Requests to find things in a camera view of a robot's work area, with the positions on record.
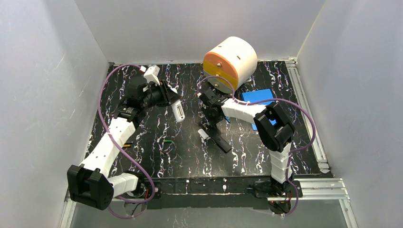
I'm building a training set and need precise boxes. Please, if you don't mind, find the blue rectangular pad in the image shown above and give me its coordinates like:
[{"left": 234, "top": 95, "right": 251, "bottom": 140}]
[{"left": 241, "top": 89, "right": 276, "bottom": 131}]

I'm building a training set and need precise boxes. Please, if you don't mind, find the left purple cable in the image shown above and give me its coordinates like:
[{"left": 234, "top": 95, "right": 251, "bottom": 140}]
[{"left": 97, "top": 64, "right": 156, "bottom": 219}]

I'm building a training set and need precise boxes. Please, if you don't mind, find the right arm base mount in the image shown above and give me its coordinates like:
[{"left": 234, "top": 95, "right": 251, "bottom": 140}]
[{"left": 247, "top": 179, "right": 303, "bottom": 216}]

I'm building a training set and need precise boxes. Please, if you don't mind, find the aluminium frame rail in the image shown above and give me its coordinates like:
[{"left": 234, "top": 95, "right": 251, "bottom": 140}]
[{"left": 297, "top": 178, "right": 350, "bottom": 200}]

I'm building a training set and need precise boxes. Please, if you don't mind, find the round white drawer cabinet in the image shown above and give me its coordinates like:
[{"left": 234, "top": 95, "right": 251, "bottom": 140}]
[{"left": 202, "top": 37, "right": 258, "bottom": 94}]

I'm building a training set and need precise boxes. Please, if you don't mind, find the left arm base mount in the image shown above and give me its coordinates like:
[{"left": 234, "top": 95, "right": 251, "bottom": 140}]
[{"left": 110, "top": 173, "right": 162, "bottom": 219}]

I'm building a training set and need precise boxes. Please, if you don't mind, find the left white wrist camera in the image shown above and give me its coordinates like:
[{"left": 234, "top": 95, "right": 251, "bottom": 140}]
[{"left": 140, "top": 65, "right": 161, "bottom": 86}]

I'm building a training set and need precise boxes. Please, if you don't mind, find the black remote control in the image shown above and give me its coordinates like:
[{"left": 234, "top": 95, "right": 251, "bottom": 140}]
[{"left": 206, "top": 129, "right": 232, "bottom": 153}]

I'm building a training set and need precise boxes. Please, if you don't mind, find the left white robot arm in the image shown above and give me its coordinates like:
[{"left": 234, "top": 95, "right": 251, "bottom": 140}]
[{"left": 67, "top": 77, "right": 185, "bottom": 210}]

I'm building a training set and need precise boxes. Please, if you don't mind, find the white remote control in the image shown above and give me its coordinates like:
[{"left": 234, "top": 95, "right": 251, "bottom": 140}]
[{"left": 171, "top": 99, "right": 185, "bottom": 123}]

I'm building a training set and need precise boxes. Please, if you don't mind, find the white battery cover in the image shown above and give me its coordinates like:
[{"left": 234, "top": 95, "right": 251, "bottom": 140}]
[{"left": 198, "top": 129, "right": 210, "bottom": 140}]

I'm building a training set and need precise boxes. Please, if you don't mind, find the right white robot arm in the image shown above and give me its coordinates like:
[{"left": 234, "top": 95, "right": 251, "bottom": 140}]
[{"left": 197, "top": 89, "right": 295, "bottom": 196}]

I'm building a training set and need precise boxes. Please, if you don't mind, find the purple cable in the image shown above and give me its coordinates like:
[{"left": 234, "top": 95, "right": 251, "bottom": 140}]
[
  {"left": 97, "top": 64, "right": 156, "bottom": 219},
  {"left": 196, "top": 75, "right": 317, "bottom": 218}
]

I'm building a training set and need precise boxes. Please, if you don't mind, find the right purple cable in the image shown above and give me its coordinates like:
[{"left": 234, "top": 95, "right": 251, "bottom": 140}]
[{"left": 196, "top": 75, "right": 317, "bottom": 218}]

